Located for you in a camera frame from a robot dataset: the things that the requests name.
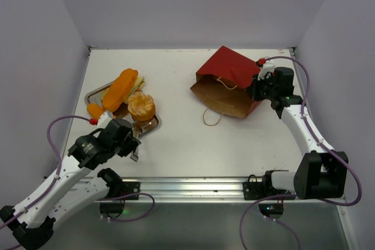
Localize metal tongs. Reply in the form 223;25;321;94
129;124;142;162

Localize sugared round fake bun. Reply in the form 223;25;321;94
127;91;156;122

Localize long orange fake loaf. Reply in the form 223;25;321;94
87;103;105;119

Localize red brown paper bag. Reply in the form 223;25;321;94
190;46;260;119

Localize orange fake pastry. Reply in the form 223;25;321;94
102;69;138;112

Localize fake triangle sandwich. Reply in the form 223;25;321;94
125;76;145;100

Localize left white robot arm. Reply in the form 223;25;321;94
1;117;140;249

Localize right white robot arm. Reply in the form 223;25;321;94
247;62;348;199

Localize stainless steel tray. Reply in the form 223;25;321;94
84;82;162;139

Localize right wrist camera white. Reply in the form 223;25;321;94
256;58;275;81

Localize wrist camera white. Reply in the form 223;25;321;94
256;58;275;81
89;111;114;128

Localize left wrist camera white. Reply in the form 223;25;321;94
89;111;114;128

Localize aluminium mounting rail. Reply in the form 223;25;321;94
35;176;348;204

